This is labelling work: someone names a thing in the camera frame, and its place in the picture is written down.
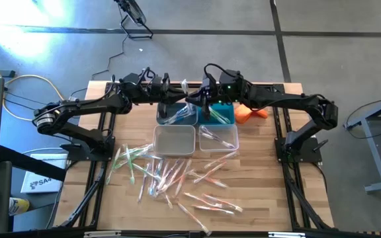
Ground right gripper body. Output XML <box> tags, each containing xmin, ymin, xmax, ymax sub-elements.
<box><xmin>215</xmin><ymin>85</ymin><xmax>226</xmax><ymax>106</ymax></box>

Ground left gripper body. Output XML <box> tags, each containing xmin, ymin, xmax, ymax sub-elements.
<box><xmin>144</xmin><ymin>82</ymin><xmax>161</xmax><ymax>105</ymax></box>

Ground teal plastic bin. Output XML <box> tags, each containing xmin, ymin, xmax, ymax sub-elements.
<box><xmin>196</xmin><ymin>102</ymin><xmax>236</xmax><ymax>126</ymax></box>

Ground slate grey plastic bin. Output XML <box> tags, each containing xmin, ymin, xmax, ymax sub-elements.
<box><xmin>156</xmin><ymin>100</ymin><xmax>198</xmax><ymax>126</ymax></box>

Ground orange cloth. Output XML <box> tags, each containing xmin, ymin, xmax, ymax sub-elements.
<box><xmin>233</xmin><ymin>104</ymin><xmax>269</xmax><ymax>125</ymax></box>

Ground beige plastic bin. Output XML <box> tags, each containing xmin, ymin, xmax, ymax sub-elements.
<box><xmin>152</xmin><ymin>124</ymin><xmax>196</xmax><ymax>156</ymax></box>

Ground clear plastic bin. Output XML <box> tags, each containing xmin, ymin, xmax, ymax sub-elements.
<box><xmin>198</xmin><ymin>124</ymin><xmax>239</xmax><ymax>153</ymax></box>

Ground black floor fan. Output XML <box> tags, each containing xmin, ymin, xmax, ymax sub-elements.
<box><xmin>113</xmin><ymin>0</ymin><xmax>154</xmax><ymax>40</ymax></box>

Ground white printed box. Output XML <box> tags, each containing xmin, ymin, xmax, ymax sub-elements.
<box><xmin>20</xmin><ymin>153</ymin><xmax>69</xmax><ymax>194</ymax></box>

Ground white metal plate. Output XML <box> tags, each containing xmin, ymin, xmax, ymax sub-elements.
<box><xmin>83</xmin><ymin>231</ymin><xmax>122</xmax><ymax>238</ymax></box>
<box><xmin>268</xmin><ymin>231</ymin><xmax>306</xmax><ymax>238</ymax></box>

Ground grey metal stand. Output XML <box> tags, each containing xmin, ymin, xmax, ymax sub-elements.
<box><xmin>342</xmin><ymin>92</ymin><xmax>381</xmax><ymax>194</ymax></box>

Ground yellow can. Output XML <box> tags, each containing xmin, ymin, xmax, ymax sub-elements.
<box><xmin>8</xmin><ymin>197</ymin><xmax>31</xmax><ymax>216</ymax></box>

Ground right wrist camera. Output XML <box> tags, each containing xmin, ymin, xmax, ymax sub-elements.
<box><xmin>218</xmin><ymin>69</ymin><xmax>244</xmax><ymax>99</ymax></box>

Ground black floor cable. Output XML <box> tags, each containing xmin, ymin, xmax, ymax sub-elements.
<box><xmin>69</xmin><ymin>34</ymin><xmax>128</xmax><ymax>100</ymax></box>

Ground yellow cable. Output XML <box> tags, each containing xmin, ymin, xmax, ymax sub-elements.
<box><xmin>0</xmin><ymin>54</ymin><xmax>71</xmax><ymax>122</ymax></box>

